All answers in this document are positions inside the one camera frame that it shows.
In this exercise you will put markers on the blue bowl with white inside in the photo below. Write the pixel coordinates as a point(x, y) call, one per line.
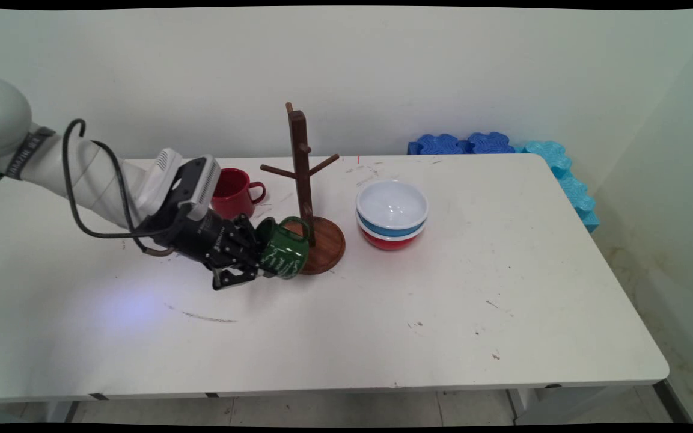
point(391, 207)

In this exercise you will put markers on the light blue foam mat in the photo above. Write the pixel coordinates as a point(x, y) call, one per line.
point(577, 198)
point(547, 157)

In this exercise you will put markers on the red enamel mug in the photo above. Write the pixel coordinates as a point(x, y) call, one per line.
point(232, 195)

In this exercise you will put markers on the green enamel mug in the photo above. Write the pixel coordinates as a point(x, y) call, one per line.
point(286, 255)

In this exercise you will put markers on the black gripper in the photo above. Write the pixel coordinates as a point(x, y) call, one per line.
point(202, 237)

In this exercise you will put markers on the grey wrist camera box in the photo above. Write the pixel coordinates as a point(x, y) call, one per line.
point(193, 183)

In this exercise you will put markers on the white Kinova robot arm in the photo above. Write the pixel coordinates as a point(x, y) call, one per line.
point(82, 174)

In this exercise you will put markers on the brown wooden mug tree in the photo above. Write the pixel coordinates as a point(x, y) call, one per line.
point(303, 180)

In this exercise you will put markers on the red bowl with white rim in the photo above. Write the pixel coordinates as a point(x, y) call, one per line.
point(389, 242)

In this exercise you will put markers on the dark blue foam mat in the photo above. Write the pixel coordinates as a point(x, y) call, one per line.
point(490, 143)
point(439, 144)

